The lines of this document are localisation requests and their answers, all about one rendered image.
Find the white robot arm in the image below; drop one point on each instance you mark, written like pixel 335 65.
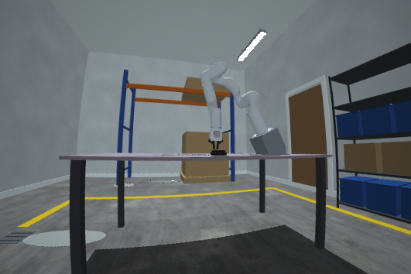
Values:
pixel 251 98

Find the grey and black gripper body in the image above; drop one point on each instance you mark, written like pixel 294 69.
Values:
pixel 211 136

